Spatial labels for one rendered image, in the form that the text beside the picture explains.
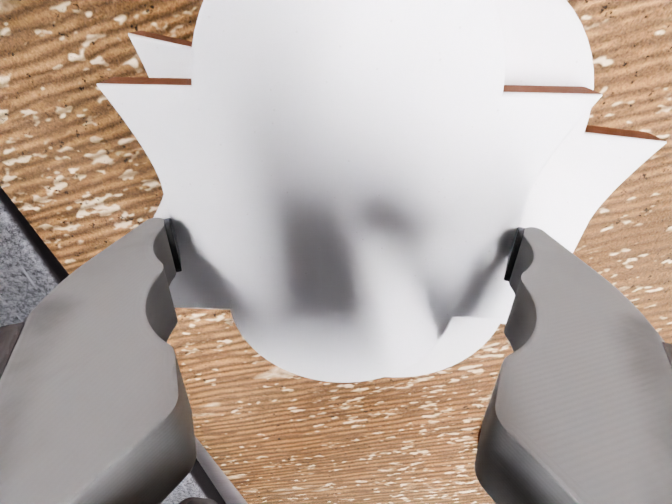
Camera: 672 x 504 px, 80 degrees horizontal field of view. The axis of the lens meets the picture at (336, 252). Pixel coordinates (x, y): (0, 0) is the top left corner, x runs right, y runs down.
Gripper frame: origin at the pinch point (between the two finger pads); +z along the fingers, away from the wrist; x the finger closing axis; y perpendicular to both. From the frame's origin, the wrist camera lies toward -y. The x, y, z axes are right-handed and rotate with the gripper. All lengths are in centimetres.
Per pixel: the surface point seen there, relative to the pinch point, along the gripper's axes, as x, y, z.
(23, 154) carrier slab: -12.9, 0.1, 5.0
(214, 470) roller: -9.7, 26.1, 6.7
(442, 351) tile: 4.0, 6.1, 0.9
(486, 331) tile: 5.4, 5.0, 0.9
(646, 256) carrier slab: 13.4, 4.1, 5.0
